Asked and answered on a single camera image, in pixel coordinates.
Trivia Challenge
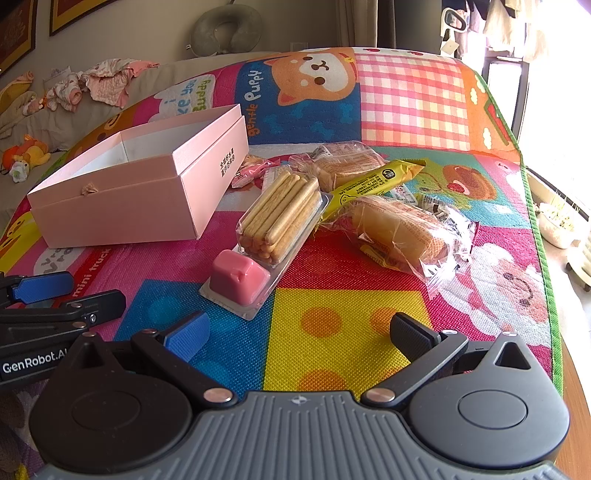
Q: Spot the grey neck pillow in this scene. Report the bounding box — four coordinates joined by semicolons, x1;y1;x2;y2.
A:
191;7;263;55

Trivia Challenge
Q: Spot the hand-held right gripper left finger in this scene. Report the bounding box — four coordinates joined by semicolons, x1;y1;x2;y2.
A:
69;310;236;409

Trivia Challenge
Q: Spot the hanging laundry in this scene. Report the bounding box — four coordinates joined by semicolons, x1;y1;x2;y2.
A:
482;0;591;61

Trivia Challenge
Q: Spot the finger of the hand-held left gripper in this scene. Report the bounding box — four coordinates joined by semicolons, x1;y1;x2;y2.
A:
0;271;75;306
48;290;127;325

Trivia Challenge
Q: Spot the pink cardboard box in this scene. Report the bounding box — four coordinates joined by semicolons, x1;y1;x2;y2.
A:
27;104;250;250

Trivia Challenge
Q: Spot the rolled baby clothes bundle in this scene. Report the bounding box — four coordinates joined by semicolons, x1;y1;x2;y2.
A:
44;67;86;112

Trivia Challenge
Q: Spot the white plant pot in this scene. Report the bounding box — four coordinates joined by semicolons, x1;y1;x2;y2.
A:
536;194;585;250

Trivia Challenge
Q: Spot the biscuit stick pack pink dip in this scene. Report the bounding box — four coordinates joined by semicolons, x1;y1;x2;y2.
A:
199;167;334;321

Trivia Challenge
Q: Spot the clear bread packet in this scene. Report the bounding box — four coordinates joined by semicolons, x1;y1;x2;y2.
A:
290;141;386;192
342;195;476;296

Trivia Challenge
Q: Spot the beige curtain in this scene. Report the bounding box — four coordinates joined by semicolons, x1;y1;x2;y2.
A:
335;0;379;49

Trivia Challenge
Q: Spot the yellow snack packet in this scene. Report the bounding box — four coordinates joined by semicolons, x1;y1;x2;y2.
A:
318;159;426;222

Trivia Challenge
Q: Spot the dark window frame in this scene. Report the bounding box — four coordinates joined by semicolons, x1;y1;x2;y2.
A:
480;53;531;153

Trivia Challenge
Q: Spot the white printed snack packet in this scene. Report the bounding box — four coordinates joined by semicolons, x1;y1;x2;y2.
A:
416;194;478;241

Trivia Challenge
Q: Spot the small pink cookie packet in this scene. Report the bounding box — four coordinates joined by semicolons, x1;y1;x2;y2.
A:
231;154;282;189

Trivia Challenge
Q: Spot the white hanger with tag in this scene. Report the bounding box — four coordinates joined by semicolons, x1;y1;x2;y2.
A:
441;7;469;58

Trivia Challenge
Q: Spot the folded baby clothes bundle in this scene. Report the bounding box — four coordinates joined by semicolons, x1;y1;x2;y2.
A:
0;71;47;116

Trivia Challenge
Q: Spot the colourful cartoon play mat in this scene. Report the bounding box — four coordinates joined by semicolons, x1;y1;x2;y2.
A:
0;46;565;398

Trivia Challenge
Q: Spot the framed wall picture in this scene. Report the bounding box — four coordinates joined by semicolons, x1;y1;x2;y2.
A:
49;0;116;37
0;0;38;77

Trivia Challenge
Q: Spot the pink baby clothes pile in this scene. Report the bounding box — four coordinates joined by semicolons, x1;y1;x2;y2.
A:
83;58;160;109

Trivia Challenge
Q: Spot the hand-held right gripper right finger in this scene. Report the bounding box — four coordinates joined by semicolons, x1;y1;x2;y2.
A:
360;312;532;409

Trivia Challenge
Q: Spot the orange plush toy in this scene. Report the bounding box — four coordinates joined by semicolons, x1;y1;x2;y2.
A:
2;135;51;171

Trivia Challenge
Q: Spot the white wheeled planter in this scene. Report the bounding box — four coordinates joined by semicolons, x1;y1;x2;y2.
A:
566;240;591;291

